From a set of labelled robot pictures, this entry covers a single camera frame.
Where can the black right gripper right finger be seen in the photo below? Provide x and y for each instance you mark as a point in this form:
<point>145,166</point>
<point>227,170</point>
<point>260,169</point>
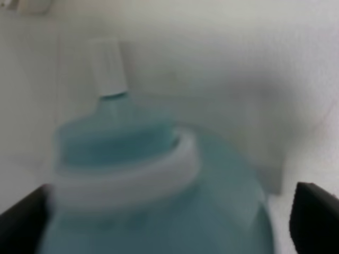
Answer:
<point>313,221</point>

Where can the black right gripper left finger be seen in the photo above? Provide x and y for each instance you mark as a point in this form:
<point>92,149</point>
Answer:
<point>23,224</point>

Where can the teal pencil sharpener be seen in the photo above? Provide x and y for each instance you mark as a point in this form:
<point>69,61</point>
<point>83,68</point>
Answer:
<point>128,179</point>

